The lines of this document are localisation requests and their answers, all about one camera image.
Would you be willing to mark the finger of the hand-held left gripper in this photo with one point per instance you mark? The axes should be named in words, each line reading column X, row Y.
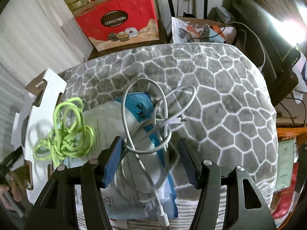
column 9, row 159

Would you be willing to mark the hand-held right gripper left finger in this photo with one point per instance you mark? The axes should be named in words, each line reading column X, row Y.
column 112, row 165

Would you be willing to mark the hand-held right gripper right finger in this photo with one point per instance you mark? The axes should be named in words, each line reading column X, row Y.
column 190, row 166

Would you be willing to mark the person's left hand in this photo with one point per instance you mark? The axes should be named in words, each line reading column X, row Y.
column 14, row 191

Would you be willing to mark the blue and white plastic packet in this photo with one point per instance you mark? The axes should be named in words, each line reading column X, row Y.
column 144, row 175

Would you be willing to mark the white cardboard cutout sheet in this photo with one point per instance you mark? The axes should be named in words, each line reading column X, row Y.
column 36, row 115

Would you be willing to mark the grey cobblestone pattern blanket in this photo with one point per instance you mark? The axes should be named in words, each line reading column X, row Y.
column 215, row 95

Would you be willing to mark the pale green paper sheet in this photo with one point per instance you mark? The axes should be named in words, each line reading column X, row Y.
column 285, row 165

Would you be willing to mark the red printed packet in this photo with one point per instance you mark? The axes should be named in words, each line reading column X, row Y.
column 284, row 203

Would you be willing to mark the orange plastic basket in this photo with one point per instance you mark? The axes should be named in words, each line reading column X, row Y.
column 291, row 134

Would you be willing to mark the clear plastic bag of parts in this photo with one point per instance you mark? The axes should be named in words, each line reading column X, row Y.
column 189, row 30

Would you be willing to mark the open cardboard box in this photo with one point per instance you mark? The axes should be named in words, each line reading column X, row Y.
column 225, row 31

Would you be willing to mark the red collection gift box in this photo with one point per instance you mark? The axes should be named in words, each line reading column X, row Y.
column 117, row 21

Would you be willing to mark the black monitor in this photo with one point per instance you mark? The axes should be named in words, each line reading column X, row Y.
column 271, row 45

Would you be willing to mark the stack of brown boxes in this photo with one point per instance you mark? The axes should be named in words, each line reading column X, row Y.
column 74, row 0

